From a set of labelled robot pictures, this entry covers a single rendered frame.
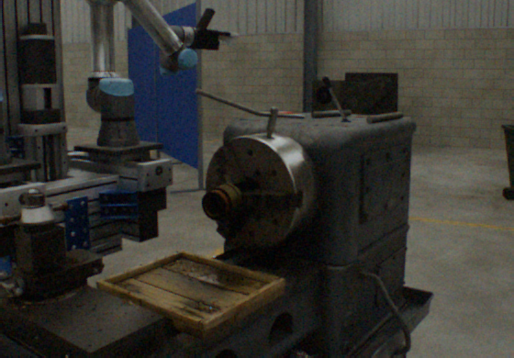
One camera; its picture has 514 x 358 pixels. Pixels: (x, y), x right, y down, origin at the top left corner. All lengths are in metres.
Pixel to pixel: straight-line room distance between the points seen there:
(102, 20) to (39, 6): 0.23
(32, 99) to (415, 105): 10.10
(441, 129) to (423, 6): 2.59
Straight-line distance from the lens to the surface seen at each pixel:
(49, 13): 1.87
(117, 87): 1.80
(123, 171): 1.76
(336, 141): 1.42
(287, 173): 1.32
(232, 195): 1.30
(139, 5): 1.87
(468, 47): 11.24
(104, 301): 1.05
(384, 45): 11.47
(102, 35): 1.95
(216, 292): 1.27
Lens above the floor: 1.39
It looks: 9 degrees down
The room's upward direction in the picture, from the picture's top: straight up
